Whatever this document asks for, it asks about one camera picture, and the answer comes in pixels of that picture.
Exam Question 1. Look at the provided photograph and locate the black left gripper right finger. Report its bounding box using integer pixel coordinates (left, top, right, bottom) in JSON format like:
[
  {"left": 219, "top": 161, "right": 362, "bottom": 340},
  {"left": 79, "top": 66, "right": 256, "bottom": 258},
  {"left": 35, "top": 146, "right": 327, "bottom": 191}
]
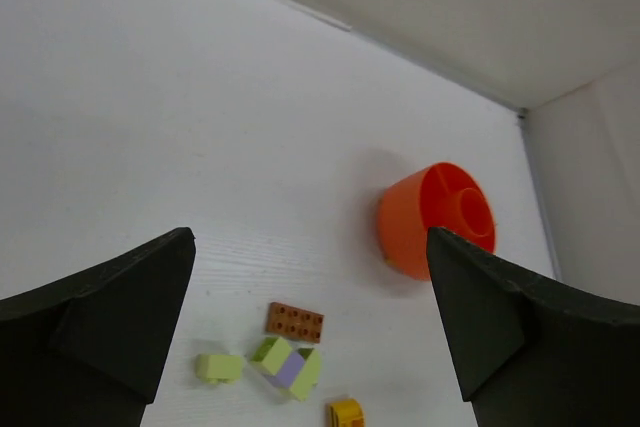
[{"left": 426, "top": 228, "right": 639, "bottom": 426}]

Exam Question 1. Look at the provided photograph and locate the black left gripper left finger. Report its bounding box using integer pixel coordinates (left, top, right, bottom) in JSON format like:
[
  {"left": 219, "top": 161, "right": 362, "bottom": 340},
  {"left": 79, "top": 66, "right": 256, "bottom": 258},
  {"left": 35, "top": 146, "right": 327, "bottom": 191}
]
[{"left": 1, "top": 227, "right": 195, "bottom": 426}]

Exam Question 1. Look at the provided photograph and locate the light green lego brick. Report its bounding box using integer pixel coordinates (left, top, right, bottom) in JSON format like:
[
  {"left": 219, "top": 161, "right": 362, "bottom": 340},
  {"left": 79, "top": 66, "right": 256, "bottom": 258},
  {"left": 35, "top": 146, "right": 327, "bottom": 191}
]
[{"left": 195, "top": 354, "right": 245, "bottom": 385}]

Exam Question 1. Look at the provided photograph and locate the yellow lego brick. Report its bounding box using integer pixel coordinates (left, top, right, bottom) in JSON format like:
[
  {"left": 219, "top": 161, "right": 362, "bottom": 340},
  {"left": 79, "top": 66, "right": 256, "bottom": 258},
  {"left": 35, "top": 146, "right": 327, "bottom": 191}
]
[{"left": 327, "top": 398, "right": 366, "bottom": 427}]

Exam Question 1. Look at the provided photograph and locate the green and lilac lego stack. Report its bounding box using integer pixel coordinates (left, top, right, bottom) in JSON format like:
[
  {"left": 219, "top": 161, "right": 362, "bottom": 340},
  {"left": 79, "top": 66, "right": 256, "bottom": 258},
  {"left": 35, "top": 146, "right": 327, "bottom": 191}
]
[{"left": 249, "top": 336, "right": 323, "bottom": 402}]

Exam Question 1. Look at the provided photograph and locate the orange round divided container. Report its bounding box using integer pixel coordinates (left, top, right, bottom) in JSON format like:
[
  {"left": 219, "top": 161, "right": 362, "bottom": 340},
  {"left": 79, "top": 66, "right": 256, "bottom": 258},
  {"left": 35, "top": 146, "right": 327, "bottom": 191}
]
[{"left": 376, "top": 162, "right": 496, "bottom": 281}]

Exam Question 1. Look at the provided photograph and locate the brown flat lego plate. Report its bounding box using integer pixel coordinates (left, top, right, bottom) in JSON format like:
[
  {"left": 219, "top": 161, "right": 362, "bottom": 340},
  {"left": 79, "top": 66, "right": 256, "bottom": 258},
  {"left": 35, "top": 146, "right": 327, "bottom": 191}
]
[{"left": 265, "top": 302, "right": 324, "bottom": 344}]

